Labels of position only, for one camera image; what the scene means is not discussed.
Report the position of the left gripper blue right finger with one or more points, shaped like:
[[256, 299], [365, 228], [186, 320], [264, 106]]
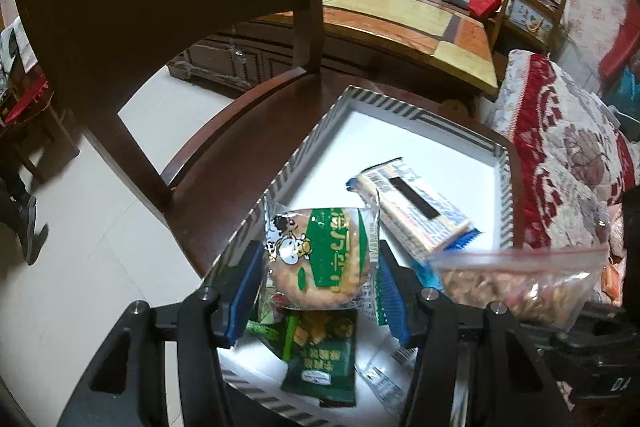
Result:
[[400, 291]]

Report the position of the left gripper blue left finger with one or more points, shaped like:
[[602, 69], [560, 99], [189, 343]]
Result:
[[237, 288]]

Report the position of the bright green snack packet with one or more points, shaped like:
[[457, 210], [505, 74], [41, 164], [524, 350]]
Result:
[[275, 325]]

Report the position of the blue white biscuit pack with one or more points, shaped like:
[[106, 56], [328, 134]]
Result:
[[418, 217]]

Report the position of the green rice cracker packet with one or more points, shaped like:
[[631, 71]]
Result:
[[319, 259]]

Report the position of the white barcode snack packet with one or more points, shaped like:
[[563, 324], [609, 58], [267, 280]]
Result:
[[388, 375]]

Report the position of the clear bag of nuts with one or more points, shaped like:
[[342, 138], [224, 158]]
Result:
[[546, 287]]

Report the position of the dark green cracker packet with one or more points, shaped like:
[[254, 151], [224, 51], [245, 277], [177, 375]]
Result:
[[321, 353]]

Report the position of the orange cracker pack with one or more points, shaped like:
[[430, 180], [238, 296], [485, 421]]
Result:
[[611, 284]]

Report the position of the red floral plush blanket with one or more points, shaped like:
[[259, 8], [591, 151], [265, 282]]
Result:
[[576, 164]]

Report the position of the seated person in black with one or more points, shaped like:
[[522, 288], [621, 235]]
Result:
[[19, 208]]

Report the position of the yellow top wooden table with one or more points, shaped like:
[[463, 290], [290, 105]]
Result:
[[424, 46]]

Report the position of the teal plastic bag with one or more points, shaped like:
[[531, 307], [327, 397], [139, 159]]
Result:
[[624, 95]]

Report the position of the red gift box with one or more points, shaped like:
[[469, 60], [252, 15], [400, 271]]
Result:
[[483, 9]]

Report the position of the wooden shelf chair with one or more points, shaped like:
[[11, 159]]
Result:
[[537, 21]]

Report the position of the dark wooden chair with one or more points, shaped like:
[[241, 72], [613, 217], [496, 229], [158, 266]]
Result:
[[98, 53]]

